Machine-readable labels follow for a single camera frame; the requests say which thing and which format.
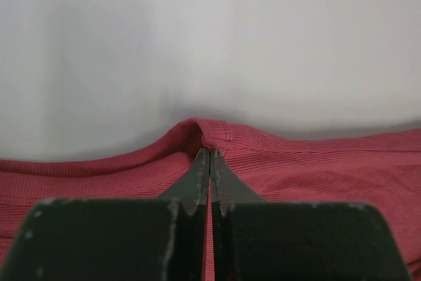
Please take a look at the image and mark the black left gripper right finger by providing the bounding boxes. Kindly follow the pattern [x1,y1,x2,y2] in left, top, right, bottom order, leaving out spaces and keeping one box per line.
[210,149,266,280]

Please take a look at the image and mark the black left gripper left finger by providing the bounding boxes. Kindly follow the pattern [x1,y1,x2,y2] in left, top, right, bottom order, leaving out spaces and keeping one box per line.
[159,148,210,280]

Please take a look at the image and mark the red tank top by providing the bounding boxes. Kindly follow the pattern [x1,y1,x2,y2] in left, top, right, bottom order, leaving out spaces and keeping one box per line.
[1,118,420,280]

